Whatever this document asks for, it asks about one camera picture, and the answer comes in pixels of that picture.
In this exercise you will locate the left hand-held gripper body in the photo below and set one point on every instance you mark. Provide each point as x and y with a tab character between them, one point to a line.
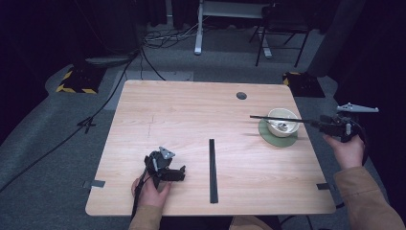
158	161

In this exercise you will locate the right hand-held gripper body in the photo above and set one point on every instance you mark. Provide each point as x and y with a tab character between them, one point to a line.
343	126

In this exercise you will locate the white bowl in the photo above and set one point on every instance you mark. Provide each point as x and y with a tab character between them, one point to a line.
283	127

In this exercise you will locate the person's right hand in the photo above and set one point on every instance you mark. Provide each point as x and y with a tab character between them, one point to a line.
348	151

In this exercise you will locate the person's left hand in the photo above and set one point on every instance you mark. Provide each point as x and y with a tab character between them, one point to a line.
152	193

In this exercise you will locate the metal spoon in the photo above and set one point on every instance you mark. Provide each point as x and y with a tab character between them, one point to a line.
278	126

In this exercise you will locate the black yellow striped base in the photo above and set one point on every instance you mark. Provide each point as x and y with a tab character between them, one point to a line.
303	84
79	83

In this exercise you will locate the green round coaster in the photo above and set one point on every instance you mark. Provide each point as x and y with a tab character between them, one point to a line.
271	139

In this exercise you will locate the gray tape strip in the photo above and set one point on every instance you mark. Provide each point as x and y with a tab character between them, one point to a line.
95	183
324	186

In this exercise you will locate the dark table grommet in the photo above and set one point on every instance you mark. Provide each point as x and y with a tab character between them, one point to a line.
241	95

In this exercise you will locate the gray curtain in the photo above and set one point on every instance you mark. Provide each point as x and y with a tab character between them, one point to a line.
335	35

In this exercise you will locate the person's lap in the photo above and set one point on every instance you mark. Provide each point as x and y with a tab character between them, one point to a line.
252	224

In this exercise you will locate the black chair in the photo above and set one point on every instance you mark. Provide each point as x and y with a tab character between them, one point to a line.
281	25

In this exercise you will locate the white desk frame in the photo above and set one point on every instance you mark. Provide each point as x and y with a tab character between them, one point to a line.
198	28

